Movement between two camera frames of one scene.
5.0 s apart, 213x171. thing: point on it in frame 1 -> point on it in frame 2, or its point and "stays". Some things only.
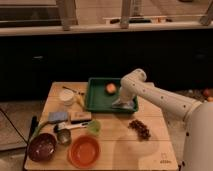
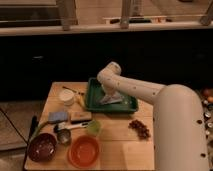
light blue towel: (123, 105) -> (111, 99)
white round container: (67, 97) stays
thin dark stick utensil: (73, 90) stays
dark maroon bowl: (42, 147) stays
